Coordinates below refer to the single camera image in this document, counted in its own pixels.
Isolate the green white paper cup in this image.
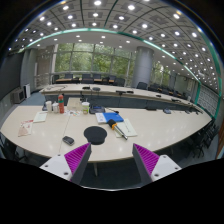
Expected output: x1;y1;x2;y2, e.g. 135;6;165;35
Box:
82;102;90;114

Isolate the small black computer mouse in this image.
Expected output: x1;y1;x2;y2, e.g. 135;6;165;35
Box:
62;136;75;145

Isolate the black desk device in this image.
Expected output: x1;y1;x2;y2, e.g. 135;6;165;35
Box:
89;106;105;114

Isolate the black yellow handled tool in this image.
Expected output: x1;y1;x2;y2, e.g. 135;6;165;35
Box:
107;119;128;140

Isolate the grey round pillar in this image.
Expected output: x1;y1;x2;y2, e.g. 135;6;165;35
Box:
131;46;154;87

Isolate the blue folder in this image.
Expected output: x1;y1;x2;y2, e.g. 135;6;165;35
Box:
103;112;124;122

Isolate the white paper booklet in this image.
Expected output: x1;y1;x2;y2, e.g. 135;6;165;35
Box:
33;111;47;123

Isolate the red orange bottle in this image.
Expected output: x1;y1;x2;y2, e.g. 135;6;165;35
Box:
58;94;64;114

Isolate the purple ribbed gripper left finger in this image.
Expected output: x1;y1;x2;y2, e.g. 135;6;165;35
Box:
41;143;91;185

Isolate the white air purifier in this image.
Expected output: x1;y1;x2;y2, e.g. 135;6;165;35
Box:
23;84;31;98

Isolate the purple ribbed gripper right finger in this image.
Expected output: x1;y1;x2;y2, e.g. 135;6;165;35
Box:
132;144;181;185

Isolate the red white leaflet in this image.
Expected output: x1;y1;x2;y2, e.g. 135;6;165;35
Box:
18;120;33;137

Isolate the round black mouse pad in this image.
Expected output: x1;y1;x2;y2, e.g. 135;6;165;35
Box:
84;126;107;145

